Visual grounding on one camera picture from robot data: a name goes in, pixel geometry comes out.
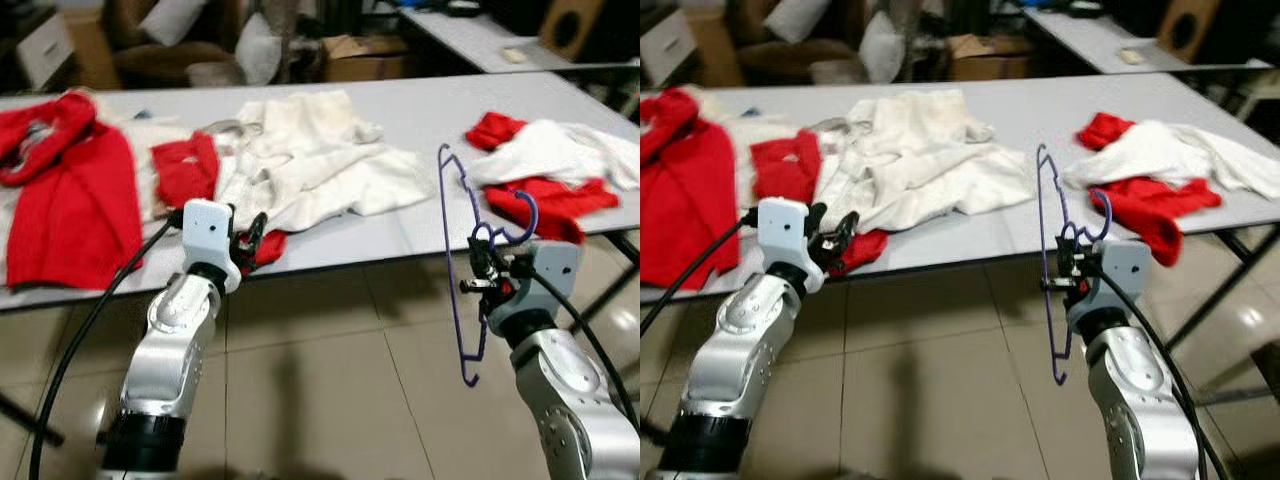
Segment red and white jersey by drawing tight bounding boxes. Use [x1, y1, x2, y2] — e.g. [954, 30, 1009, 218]
[100, 115, 288, 271]
[735, 118, 891, 276]

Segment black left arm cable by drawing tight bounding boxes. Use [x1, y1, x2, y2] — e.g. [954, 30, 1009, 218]
[28, 212, 191, 480]
[640, 212, 763, 336]

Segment white pillow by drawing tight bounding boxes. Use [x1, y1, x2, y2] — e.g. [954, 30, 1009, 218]
[858, 12, 906, 86]
[138, 0, 208, 47]
[235, 12, 284, 86]
[765, 0, 833, 43]

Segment red garment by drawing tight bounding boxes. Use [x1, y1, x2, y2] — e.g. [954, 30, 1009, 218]
[465, 112, 621, 246]
[1077, 112, 1223, 268]

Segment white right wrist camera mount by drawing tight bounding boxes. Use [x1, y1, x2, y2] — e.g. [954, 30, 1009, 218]
[1065, 238, 1153, 336]
[487, 240, 583, 339]

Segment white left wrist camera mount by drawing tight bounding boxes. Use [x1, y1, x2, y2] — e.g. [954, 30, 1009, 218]
[757, 198, 826, 296]
[182, 199, 243, 294]

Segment brown cardboard box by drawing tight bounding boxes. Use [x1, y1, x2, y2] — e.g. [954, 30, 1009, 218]
[62, 10, 123, 91]
[948, 35, 1031, 83]
[320, 35, 416, 83]
[690, 10, 746, 89]

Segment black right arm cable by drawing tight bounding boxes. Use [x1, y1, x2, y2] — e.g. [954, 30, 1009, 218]
[530, 270, 641, 433]
[1100, 275, 1233, 480]

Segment grey table black legs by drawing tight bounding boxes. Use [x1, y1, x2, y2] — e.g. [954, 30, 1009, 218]
[398, 5, 641, 111]
[0, 70, 641, 331]
[1020, 5, 1280, 101]
[640, 70, 1280, 351]

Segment white jeans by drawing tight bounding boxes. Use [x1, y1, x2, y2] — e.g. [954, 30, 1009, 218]
[213, 90, 434, 233]
[815, 90, 1036, 233]

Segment white drawer box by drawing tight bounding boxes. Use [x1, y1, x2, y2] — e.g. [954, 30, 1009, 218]
[640, 10, 698, 86]
[15, 12, 76, 91]

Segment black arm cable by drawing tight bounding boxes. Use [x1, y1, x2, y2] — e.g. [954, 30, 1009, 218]
[530, 270, 641, 433]
[28, 212, 191, 480]
[1100, 275, 1233, 480]
[640, 212, 763, 336]

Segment brown armchair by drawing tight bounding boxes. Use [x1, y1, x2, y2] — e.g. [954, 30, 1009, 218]
[730, 0, 881, 86]
[105, 0, 261, 89]

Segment wooden speaker box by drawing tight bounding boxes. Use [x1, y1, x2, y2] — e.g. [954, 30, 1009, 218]
[1158, 0, 1223, 63]
[540, 0, 608, 63]

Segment blue purple plastic hanger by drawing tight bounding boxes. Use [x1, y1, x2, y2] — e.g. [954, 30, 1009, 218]
[1035, 143, 1114, 386]
[437, 143, 541, 387]

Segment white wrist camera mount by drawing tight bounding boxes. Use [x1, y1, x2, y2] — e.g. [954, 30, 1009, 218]
[487, 240, 583, 339]
[1065, 238, 1153, 336]
[182, 199, 243, 294]
[757, 198, 826, 296]

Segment red shirt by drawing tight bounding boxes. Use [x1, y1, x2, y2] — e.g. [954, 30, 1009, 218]
[0, 90, 144, 291]
[640, 88, 741, 291]

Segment white garment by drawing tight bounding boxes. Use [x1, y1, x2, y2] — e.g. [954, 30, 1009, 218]
[1062, 120, 1280, 201]
[468, 120, 641, 193]

